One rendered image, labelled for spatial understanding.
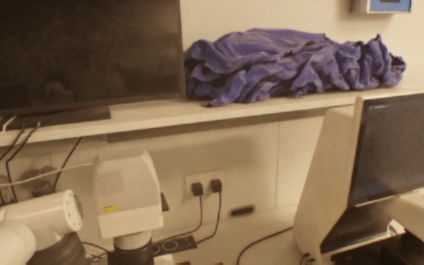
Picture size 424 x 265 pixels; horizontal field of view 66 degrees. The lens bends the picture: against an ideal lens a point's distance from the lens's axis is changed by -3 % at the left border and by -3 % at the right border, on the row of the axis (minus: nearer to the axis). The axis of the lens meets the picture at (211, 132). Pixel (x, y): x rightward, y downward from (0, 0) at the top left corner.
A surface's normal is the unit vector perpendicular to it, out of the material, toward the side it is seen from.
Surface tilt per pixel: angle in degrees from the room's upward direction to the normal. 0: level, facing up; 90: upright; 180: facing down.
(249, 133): 90
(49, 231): 93
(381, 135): 93
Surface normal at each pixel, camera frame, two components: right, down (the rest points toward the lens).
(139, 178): 0.30, 0.01
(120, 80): 0.32, 0.23
